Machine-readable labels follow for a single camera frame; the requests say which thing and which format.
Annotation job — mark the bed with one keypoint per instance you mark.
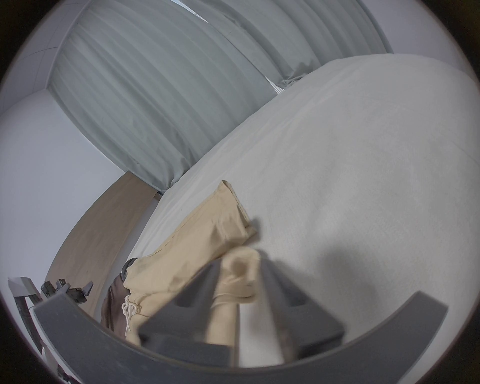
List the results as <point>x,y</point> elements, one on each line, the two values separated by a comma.
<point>356,168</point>

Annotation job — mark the tan shorts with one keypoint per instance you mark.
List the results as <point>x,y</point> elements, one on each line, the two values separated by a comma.
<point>195,243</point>

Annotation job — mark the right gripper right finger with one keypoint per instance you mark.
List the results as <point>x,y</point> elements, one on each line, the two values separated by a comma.
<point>300,326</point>

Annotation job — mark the grey-green curtain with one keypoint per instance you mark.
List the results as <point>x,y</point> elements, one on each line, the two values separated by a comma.
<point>300,37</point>
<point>150,93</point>

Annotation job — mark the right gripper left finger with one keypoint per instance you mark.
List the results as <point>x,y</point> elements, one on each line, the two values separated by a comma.
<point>180,322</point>

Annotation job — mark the brown garment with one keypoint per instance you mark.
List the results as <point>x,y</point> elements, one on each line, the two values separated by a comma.
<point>114,307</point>

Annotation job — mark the black garment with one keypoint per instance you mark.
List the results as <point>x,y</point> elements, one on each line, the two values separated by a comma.
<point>127,267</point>

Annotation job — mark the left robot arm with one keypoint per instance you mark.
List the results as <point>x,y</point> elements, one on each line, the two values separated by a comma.
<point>22,287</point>

